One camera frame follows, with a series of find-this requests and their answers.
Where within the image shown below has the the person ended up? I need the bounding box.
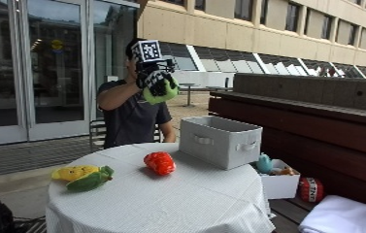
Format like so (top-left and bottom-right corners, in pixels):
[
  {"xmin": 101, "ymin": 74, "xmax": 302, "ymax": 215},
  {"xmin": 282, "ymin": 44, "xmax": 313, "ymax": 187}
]
[{"xmin": 96, "ymin": 38, "xmax": 177, "ymax": 150}]

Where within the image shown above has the white marker cube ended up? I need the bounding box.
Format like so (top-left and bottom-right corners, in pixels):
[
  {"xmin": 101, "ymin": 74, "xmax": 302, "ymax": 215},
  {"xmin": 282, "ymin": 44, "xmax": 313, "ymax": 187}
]
[{"xmin": 129, "ymin": 39, "xmax": 164, "ymax": 63}]

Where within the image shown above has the white folded cloth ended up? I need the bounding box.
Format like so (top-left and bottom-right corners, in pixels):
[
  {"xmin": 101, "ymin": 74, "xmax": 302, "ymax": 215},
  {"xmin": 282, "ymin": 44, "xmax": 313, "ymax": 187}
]
[{"xmin": 297, "ymin": 194, "xmax": 366, "ymax": 233}]

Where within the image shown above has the yellow corn plush toy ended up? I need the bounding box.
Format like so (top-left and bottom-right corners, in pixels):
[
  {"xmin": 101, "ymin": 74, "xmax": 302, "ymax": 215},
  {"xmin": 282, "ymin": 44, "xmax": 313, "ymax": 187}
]
[{"xmin": 51, "ymin": 164, "xmax": 115, "ymax": 193}]

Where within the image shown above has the white open box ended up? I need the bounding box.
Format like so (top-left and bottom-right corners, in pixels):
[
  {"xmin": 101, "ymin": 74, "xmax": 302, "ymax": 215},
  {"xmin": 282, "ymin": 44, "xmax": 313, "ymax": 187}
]
[{"xmin": 256, "ymin": 158, "xmax": 302, "ymax": 201}]

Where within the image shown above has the red plush toy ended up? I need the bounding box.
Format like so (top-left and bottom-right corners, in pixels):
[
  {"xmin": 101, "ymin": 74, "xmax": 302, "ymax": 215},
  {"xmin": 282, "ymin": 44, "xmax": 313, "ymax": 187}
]
[{"xmin": 143, "ymin": 150, "xmax": 177, "ymax": 177}]

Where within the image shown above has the grey fabric storage box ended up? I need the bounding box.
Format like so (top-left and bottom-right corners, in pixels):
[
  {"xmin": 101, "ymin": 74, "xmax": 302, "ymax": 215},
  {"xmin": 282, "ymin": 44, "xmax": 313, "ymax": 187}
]
[{"xmin": 177, "ymin": 116, "xmax": 264, "ymax": 171}]

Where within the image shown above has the white tablecloth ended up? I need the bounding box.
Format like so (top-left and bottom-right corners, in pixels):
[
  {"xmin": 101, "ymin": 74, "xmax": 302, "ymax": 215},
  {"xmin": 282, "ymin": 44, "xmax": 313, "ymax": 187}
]
[{"xmin": 44, "ymin": 142, "xmax": 277, "ymax": 233}]

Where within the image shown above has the dark wooden bench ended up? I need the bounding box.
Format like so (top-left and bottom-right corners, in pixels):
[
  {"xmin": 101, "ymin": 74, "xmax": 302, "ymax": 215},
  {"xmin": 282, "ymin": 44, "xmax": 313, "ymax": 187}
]
[{"xmin": 207, "ymin": 72, "xmax": 366, "ymax": 233}]

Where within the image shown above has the brown plush toy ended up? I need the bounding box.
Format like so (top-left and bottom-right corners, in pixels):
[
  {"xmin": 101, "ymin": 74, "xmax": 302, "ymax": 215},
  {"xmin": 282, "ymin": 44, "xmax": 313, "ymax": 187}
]
[{"xmin": 269, "ymin": 165, "xmax": 297, "ymax": 177}]

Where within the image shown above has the glass door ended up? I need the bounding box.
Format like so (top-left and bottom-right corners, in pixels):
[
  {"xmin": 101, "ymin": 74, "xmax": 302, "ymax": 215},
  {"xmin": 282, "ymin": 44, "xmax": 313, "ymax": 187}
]
[{"xmin": 0, "ymin": 0, "xmax": 141, "ymax": 149}]

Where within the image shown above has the round pedestal table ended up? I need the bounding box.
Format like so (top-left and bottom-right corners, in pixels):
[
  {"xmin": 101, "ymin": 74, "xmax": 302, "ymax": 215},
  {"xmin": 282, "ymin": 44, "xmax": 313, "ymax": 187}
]
[{"xmin": 177, "ymin": 82, "xmax": 209, "ymax": 108}]

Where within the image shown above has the green plush toy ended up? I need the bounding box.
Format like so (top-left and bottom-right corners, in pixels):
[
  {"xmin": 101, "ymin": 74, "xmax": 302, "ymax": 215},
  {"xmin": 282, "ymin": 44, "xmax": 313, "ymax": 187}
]
[{"xmin": 141, "ymin": 73, "xmax": 181, "ymax": 106}]

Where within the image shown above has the metal chair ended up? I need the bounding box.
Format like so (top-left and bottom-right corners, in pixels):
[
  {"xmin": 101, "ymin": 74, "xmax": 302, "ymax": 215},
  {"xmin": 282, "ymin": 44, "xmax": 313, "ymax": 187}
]
[{"xmin": 88, "ymin": 117, "xmax": 164, "ymax": 153}]

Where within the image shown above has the red plush with white band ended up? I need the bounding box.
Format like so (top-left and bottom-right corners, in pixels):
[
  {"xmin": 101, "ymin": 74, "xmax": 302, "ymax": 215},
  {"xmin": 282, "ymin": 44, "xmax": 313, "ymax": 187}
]
[{"xmin": 297, "ymin": 176, "xmax": 326, "ymax": 204}]

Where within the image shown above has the teal plush toy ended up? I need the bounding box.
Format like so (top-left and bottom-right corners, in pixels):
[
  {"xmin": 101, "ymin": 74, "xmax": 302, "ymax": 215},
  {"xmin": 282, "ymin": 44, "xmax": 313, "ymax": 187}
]
[{"xmin": 254, "ymin": 152, "xmax": 274, "ymax": 175}]

